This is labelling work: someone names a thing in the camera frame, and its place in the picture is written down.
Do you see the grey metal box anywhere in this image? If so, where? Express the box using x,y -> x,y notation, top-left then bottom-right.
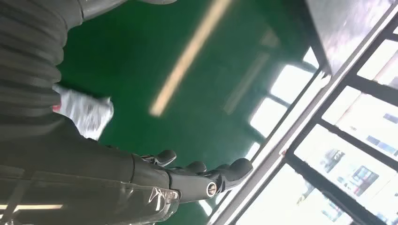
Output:
305,0 -> 394,75

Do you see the black window frame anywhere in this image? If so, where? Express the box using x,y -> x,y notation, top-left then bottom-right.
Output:
248,18 -> 398,225

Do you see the aluminium conveyor frame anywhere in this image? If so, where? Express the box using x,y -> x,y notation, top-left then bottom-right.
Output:
207,3 -> 398,225

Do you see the green conveyor belt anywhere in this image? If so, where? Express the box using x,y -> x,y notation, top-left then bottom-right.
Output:
57,0 -> 321,225

